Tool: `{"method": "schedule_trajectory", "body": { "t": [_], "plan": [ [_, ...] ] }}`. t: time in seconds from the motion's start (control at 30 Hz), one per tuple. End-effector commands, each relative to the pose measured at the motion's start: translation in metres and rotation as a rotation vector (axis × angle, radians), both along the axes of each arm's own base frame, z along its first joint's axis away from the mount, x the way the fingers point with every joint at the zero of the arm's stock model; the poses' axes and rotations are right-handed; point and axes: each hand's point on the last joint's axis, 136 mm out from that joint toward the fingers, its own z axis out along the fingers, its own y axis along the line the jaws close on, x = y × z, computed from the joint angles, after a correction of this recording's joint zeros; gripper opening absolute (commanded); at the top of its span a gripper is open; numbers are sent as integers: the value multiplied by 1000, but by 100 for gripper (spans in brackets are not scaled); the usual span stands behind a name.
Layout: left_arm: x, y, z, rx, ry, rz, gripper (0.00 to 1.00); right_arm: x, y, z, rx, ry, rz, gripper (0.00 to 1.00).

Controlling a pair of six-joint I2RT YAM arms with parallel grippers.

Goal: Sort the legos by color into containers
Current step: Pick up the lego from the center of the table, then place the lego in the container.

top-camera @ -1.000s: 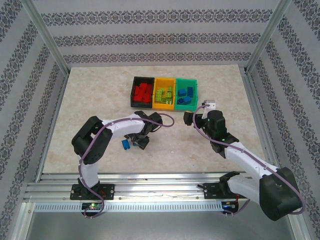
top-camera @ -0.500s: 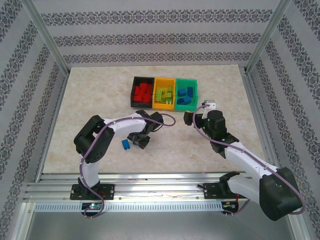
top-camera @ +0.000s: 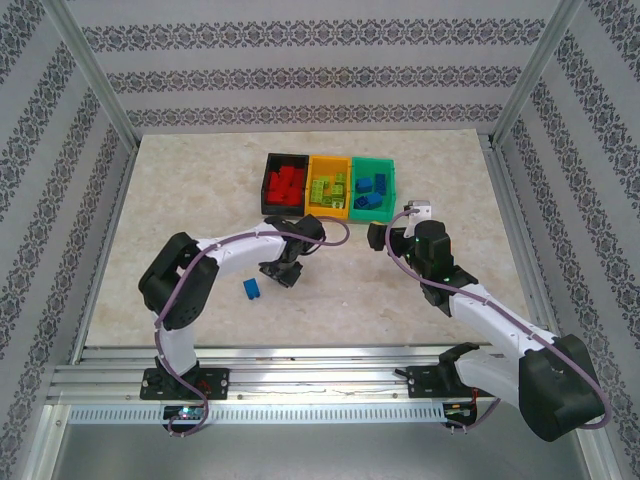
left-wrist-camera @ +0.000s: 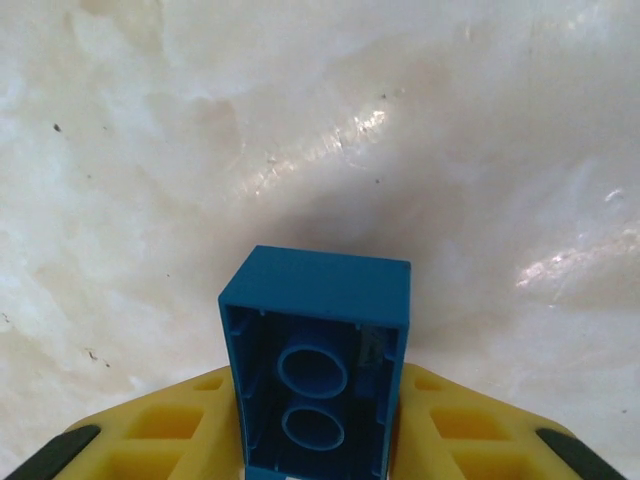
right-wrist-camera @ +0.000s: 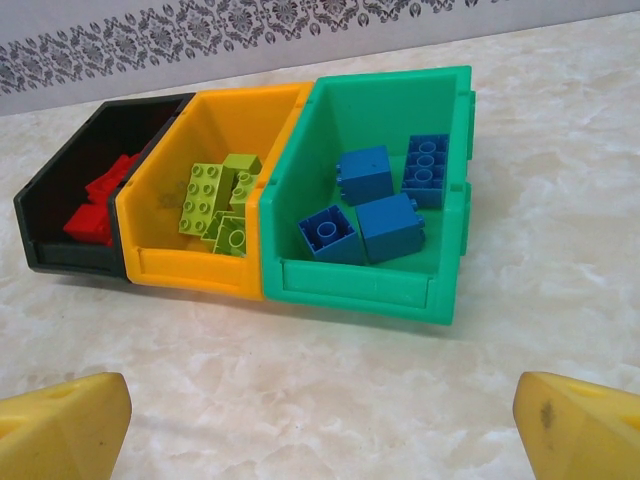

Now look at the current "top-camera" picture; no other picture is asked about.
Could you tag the lime green square lego brick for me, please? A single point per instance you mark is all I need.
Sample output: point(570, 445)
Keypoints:
point(327, 200)

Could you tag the black plastic bin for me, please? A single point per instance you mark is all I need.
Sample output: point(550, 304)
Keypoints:
point(265, 165)

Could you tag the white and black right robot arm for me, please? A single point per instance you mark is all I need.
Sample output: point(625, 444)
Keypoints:
point(500, 320)

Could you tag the yellow plastic bin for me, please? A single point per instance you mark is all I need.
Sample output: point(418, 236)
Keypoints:
point(327, 162)

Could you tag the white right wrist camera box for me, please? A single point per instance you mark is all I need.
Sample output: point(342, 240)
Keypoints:
point(419, 207)

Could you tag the small circuit board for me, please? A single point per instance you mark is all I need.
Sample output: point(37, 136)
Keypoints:
point(186, 413)

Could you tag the blue lego brick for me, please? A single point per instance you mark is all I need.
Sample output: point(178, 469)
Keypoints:
point(251, 289)
point(375, 200)
point(365, 185)
point(382, 184)
point(361, 203)

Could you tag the aluminium frame post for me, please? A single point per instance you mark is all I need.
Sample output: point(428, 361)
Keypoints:
point(95, 70)
point(532, 70)

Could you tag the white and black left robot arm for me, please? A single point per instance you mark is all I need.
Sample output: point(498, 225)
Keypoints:
point(240, 247)

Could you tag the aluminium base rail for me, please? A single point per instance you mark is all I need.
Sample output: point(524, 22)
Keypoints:
point(310, 372)

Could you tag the red lego brick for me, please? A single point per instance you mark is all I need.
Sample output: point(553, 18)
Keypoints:
point(273, 182)
point(285, 186)
point(274, 197)
point(287, 173)
point(299, 179)

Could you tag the green plastic bin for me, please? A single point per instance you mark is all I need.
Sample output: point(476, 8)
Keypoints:
point(372, 215)

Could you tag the aluminium side rail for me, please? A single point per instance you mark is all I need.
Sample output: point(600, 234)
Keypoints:
point(520, 240)
point(107, 240)

